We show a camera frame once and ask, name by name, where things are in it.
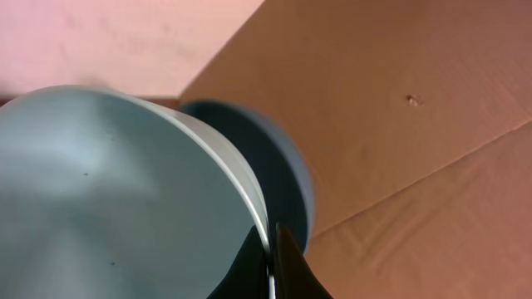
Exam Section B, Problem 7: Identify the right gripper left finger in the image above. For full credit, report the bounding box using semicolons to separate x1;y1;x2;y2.
208;226;268;299

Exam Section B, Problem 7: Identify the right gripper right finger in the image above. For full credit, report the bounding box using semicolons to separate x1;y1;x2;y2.
273;223;333;299

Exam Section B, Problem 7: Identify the brown cardboard sheet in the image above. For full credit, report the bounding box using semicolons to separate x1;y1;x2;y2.
178;0;532;299

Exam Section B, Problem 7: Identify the dark blue plate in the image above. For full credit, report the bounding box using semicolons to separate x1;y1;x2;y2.
180;100;315;252

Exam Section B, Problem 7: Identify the light blue bowl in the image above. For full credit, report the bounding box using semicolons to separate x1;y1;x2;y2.
1;86;269;298

